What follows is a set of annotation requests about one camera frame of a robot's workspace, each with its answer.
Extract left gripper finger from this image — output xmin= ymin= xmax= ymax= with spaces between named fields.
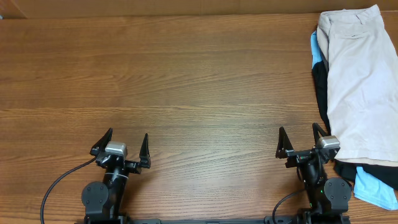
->
xmin=90 ymin=128 xmax=113 ymax=156
xmin=139 ymin=133 xmax=151 ymax=169

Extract light blue garment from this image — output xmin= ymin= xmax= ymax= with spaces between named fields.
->
xmin=310 ymin=32 xmax=397 ymax=210

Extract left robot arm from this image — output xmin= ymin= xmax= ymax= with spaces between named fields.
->
xmin=81 ymin=128 xmax=151 ymax=223

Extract beige shorts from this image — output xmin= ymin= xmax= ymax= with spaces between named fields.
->
xmin=317 ymin=5 xmax=397 ymax=167

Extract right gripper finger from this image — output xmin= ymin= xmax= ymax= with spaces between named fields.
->
xmin=312 ymin=123 xmax=328 ymax=144
xmin=275 ymin=127 xmax=294 ymax=159

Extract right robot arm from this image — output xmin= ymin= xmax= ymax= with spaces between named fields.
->
xmin=271 ymin=123 xmax=353 ymax=224

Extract black garment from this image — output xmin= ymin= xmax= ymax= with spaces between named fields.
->
xmin=312 ymin=62 xmax=397 ymax=190

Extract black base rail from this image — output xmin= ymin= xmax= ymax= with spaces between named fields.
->
xmin=74 ymin=215 xmax=352 ymax=224

